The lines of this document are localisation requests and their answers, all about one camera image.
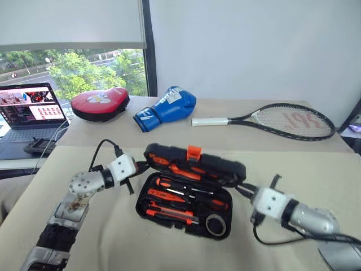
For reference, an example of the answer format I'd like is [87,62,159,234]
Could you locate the orange black utility knife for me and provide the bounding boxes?
[144,208,200,226]

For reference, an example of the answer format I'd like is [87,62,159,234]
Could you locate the orange handled pliers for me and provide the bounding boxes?
[166,164,201,181]

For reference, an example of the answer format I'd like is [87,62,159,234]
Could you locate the black handheld controller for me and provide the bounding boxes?
[23,137,58,156]

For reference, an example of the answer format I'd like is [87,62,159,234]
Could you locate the white roller blind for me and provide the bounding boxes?
[0,0,148,53]

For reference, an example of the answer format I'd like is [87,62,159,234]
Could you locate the orange black handled screwdriver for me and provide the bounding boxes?
[186,194,230,210]
[153,177,215,196]

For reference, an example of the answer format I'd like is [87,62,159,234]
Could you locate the white side desk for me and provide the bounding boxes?
[0,157,47,171]

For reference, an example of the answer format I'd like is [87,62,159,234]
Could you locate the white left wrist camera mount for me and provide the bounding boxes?
[107,154,138,182]

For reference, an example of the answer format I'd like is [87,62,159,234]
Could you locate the red black punch pad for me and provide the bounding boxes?
[70,86,131,123]

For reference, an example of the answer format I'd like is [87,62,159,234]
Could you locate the open grey laptop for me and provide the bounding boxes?
[0,82,70,160]

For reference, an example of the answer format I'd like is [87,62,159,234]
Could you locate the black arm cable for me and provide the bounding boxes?
[88,138,124,173]
[252,214,361,247]

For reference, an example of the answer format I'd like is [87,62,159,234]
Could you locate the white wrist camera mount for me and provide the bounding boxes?
[250,187,294,220]
[107,154,138,182]

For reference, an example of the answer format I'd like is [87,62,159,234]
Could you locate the steel claw hammer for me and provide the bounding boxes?
[210,168,240,187]

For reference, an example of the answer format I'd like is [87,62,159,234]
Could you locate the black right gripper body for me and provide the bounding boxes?
[244,182,265,227]

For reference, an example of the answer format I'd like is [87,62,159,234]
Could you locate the black white tennis racket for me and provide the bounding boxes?
[191,103,337,142]

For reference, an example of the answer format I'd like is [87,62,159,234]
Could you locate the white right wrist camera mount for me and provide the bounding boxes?
[250,187,294,220]

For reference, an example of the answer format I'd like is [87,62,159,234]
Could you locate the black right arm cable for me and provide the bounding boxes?
[252,214,361,247]

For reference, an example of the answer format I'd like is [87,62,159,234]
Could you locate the black electrical tape roll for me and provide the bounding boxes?
[205,213,228,236]

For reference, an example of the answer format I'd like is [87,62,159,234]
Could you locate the orange tape measure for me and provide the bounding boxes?
[149,153,170,167]

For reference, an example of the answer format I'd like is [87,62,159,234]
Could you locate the dark furniture with clutter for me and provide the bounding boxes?
[337,97,361,156]

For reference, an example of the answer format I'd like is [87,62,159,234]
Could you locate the black orange tool kit case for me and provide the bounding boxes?
[135,142,247,241]

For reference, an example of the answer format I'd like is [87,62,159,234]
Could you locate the blue boxing glove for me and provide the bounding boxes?
[133,85,197,133]

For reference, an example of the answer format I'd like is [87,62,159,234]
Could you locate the white laptop cable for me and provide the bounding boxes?
[30,119,70,174]

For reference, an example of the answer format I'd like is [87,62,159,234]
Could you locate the black window frame post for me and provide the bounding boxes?
[141,0,159,97]

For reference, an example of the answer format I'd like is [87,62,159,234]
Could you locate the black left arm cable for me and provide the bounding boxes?
[88,138,124,173]

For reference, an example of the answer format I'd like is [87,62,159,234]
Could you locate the orange test pen screwdriver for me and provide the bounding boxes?
[147,188,187,203]

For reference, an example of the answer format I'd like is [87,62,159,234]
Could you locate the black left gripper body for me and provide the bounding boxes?
[125,160,140,196]

